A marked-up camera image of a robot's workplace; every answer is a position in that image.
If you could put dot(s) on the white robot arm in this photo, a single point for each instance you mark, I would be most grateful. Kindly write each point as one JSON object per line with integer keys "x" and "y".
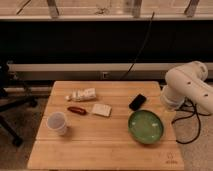
{"x": 187, "y": 81}

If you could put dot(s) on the white square sponge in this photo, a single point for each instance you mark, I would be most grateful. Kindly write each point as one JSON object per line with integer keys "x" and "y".
{"x": 102, "y": 110}

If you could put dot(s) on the white crumpled tube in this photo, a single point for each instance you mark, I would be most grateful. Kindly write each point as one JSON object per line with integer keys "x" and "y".
{"x": 82, "y": 95}

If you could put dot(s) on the black rectangular phone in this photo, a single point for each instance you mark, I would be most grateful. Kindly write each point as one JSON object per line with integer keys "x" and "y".
{"x": 137, "y": 102}

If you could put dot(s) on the red brown oblong object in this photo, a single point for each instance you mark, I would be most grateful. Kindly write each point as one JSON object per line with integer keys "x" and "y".
{"x": 77, "y": 110}

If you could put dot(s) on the green round plate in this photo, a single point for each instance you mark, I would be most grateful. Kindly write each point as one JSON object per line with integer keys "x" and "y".
{"x": 145, "y": 127}

